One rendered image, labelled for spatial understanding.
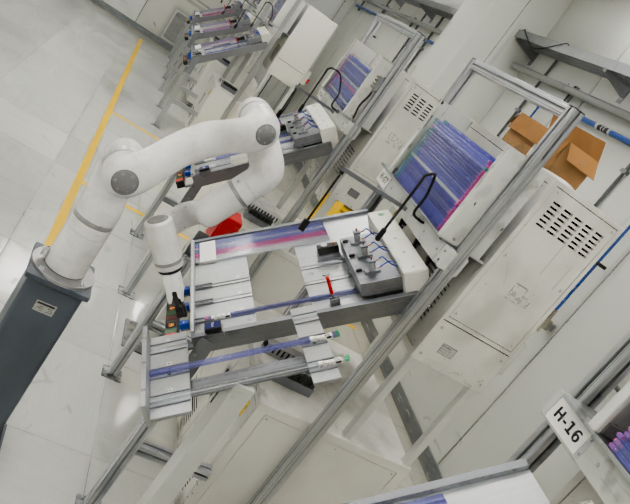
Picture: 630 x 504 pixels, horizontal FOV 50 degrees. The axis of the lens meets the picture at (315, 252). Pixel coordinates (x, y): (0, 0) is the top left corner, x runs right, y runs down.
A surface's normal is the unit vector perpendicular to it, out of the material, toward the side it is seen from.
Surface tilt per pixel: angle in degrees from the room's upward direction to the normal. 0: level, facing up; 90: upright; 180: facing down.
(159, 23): 90
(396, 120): 90
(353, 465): 90
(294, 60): 90
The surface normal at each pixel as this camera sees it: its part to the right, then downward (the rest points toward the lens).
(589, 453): -0.81, -0.46
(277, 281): 0.16, 0.43
